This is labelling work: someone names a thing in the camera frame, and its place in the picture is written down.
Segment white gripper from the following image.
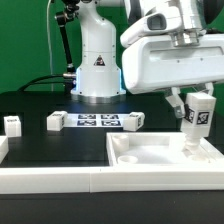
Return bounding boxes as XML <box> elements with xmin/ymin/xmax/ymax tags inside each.
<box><xmin>120</xmin><ymin>6</ymin><xmax>224</xmax><ymax>118</ymax></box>

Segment white square tabletop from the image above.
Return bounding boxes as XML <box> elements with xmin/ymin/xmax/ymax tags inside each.
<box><xmin>106</xmin><ymin>132</ymin><xmax>224</xmax><ymax>167</ymax></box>

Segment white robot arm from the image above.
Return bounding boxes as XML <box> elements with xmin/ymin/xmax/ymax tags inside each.
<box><xmin>72</xmin><ymin>0</ymin><xmax>224</xmax><ymax>118</ymax></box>

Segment AprilTag base sheet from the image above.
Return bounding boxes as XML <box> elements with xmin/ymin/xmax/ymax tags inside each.
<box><xmin>64</xmin><ymin>113</ymin><xmax>126</xmax><ymax>127</ymax></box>

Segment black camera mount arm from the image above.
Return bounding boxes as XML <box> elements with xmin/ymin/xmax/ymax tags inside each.
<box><xmin>55</xmin><ymin>0</ymin><xmax>80</xmax><ymax>77</ymax></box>

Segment black cable bundle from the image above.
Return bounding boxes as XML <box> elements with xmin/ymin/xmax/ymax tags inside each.
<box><xmin>18</xmin><ymin>73</ymin><xmax>78</xmax><ymax>93</ymax></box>

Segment grey cable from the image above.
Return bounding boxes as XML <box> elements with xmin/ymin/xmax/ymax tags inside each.
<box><xmin>45</xmin><ymin>0</ymin><xmax>56</xmax><ymax>93</ymax></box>

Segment white U-shaped obstacle wall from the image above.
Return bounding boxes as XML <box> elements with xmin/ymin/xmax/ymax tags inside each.
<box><xmin>0</xmin><ymin>134</ymin><xmax>224</xmax><ymax>195</ymax></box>

